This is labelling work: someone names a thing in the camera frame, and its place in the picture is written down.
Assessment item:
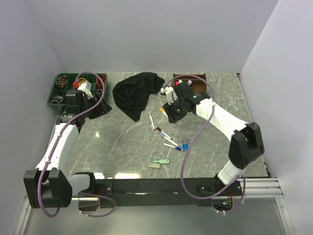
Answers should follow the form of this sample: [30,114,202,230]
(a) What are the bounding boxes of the black base crossbar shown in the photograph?
[96,178,242,207]

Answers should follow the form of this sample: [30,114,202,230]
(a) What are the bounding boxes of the dark blue cap marker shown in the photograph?
[162,143,182,151]

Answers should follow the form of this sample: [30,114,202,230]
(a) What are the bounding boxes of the brown wooden desk organizer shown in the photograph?
[171,73,207,93]

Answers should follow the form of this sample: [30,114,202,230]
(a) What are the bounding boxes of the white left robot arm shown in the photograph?
[23,90,112,209]

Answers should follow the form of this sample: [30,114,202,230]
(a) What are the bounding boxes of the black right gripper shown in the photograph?
[163,96,188,124]

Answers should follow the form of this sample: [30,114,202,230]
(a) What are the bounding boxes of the blue correction tape roll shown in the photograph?
[182,143,189,151]

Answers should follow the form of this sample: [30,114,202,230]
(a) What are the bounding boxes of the light blue cap marker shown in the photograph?
[160,133,179,147]

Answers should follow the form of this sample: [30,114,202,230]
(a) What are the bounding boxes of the green compartment tray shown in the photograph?
[47,73,101,111]

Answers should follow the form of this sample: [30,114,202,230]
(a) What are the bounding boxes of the beige eraser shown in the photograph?
[148,163,160,168]

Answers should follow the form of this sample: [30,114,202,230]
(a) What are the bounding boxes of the green correction tape dispenser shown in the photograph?
[152,159,170,165]

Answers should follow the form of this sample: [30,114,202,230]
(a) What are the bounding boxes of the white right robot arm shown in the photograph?
[160,82,265,195]

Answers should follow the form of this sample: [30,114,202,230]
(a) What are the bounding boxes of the black cap white marker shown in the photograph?
[156,127,172,140]

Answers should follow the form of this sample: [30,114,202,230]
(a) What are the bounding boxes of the peach cap white marker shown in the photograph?
[148,111,156,131]

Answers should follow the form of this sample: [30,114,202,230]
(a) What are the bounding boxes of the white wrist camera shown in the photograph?
[73,81,93,99]
[160,86,178,105]

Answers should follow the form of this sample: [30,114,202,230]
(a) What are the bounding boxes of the black drawstring shorts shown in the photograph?
[112,72,165,122]

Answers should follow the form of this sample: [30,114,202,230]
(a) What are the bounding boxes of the yellow cap white marker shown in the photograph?
[159,108,168,117]

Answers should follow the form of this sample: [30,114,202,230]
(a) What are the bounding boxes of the yellow rolled tie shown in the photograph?
[76,77,87,84]

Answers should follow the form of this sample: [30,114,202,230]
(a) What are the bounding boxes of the orange navy striped rolled tie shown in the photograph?
[96,74,107,90]

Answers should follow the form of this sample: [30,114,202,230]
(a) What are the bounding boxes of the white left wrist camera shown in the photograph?
[73,81,93,99]

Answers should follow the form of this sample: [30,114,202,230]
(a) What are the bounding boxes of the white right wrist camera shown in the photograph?
[160,86,178,105]

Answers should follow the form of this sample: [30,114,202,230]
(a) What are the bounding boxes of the grey rolled tie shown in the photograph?
[49,95,63,104]

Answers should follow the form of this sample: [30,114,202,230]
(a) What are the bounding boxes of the brown patterned rolled tie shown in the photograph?
[55,75,68,90]

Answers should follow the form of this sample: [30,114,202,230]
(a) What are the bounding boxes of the aluminium frame rail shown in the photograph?
[245,178,283,198]

